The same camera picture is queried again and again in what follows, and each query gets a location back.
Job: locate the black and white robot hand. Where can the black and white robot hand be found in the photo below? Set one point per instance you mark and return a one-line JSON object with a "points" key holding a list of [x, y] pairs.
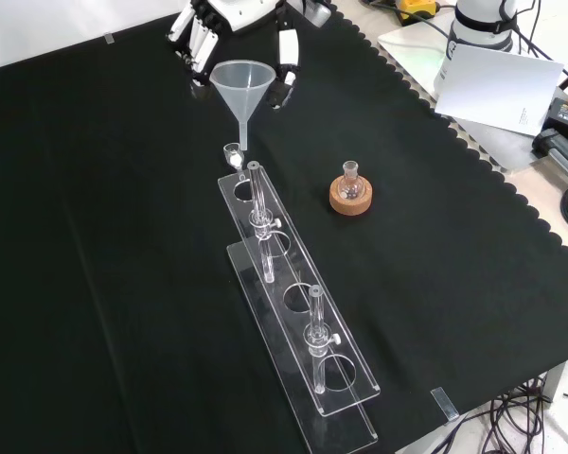
{"points": [[246, 12]]}

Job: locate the clear plastic funnel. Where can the clear plastic funnel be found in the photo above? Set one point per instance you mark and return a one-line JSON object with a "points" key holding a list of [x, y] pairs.
{"points": [[242, 80]]}

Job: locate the glass round-bottom flask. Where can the glass round-bottom flask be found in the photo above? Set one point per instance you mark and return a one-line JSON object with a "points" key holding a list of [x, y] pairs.
{"points": [[350, 186]]}

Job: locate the clear acrylic funnel stand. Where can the clear acrylic funnel stand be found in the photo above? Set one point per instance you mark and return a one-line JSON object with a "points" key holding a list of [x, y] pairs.
{"points": [[284, 279]]}

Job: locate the clear cloth clip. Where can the clear cloth clip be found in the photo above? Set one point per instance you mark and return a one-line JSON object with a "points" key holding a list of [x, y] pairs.
{"points": [[445, 403], [109, 39]]}

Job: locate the small glass beaker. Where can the small glass beaker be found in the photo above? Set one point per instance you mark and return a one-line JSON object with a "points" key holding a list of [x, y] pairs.
{"points": [[234, 157]]}

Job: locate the yellow stop button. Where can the yellow stop button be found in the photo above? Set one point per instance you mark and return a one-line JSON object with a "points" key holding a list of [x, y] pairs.
{"points": [[419, 8]]}

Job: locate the pale board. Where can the pale board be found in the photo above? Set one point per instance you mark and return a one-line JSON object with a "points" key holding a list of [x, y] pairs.
{"points": [[497, 87]]}

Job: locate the black cloth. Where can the black cloth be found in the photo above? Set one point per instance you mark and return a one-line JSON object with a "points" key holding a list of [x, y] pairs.
{"points": [[99, 236]]}

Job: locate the black and orange power box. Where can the black and orange power box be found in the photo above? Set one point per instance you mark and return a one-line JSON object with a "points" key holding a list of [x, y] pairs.
{"points": [[565, 130]]}

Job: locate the grey table leg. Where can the grey table leg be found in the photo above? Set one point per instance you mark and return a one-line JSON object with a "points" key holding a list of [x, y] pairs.
{"points": [[555, 383]]}

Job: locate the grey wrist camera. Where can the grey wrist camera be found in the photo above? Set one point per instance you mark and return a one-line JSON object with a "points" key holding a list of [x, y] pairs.
{"points": [[318, 12]]}

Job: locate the grey metal base plate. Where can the grey metal base plate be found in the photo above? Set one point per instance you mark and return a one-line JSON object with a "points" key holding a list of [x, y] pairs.
{"points": [[407, 52]]}

